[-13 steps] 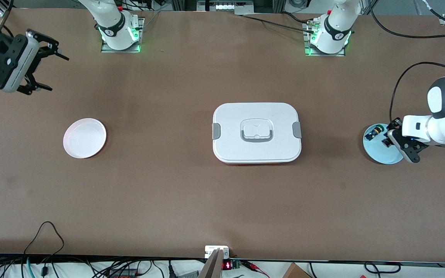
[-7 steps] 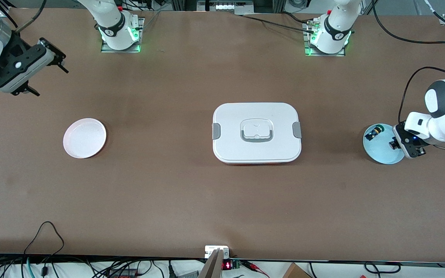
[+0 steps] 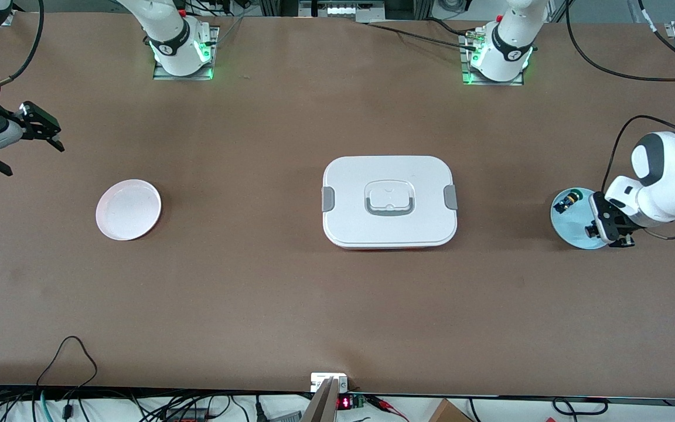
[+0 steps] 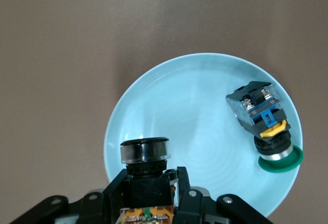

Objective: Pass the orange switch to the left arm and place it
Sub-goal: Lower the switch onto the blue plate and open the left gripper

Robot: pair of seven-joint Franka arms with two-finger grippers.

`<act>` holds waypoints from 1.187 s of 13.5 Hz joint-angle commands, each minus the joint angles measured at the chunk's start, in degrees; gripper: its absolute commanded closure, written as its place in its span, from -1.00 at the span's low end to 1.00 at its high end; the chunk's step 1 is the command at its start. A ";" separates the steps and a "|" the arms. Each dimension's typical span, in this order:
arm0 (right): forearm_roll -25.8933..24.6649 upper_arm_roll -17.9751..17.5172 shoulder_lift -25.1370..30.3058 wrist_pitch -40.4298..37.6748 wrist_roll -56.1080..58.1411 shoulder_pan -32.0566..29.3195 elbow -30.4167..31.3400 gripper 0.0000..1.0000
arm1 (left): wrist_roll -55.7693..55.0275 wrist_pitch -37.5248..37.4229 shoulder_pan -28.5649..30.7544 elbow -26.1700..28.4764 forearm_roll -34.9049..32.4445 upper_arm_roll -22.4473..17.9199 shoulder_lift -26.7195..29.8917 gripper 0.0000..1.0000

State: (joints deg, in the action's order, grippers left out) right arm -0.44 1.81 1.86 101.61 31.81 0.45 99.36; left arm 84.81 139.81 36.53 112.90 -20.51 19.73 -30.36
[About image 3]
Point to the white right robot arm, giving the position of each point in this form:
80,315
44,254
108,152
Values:
176,53

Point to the brown cardboard box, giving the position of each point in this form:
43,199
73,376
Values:
446,413

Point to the white lidded box grey clips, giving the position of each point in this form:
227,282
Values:
349,228

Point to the light blue round plate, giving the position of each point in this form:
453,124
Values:
572,228

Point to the pink round plate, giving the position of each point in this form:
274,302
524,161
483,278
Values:
126,211

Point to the red digit display board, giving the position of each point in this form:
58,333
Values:
344,403

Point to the small white mounting block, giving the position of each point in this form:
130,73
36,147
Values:
320,380

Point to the grey aluminium profile bar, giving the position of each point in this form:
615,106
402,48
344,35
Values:
320,410

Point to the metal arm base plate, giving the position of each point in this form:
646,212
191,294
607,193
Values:
162,76
493,84

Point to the metal frame with white light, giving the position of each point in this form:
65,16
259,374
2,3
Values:
343,10

